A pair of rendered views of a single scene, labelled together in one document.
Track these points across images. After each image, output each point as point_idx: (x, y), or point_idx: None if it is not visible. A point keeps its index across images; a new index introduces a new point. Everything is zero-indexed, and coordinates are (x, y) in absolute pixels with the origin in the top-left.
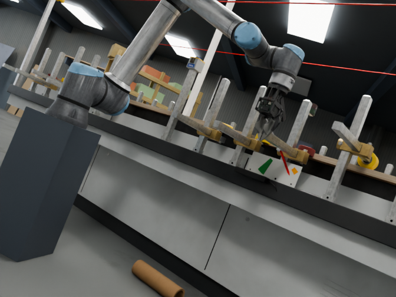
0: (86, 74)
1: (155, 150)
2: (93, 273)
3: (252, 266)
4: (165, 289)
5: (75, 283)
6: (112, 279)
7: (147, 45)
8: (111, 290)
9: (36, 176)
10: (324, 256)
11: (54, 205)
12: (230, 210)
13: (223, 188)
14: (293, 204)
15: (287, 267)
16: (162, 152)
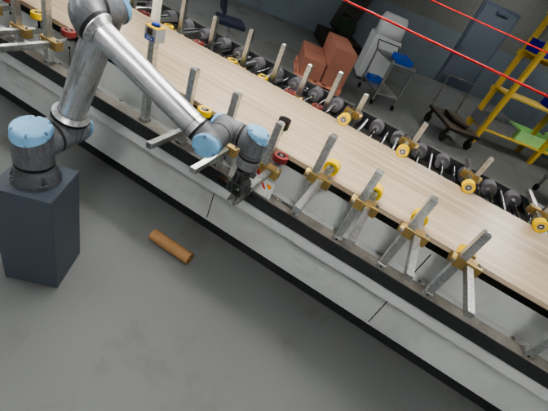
0: (35, 145)
1: (137, 133)
2: (119, 261)
3: (242, 222)
4: (178, 256)
5: (110, 285)
6: (136, 259)
7: (90, 81)
8: (138, 276)
9: (37, 240)
10: None
11: (65, 243)
12: None
13: (210, 181)
14: (268, 214)
15: (268, 227)
16: (145, 137)
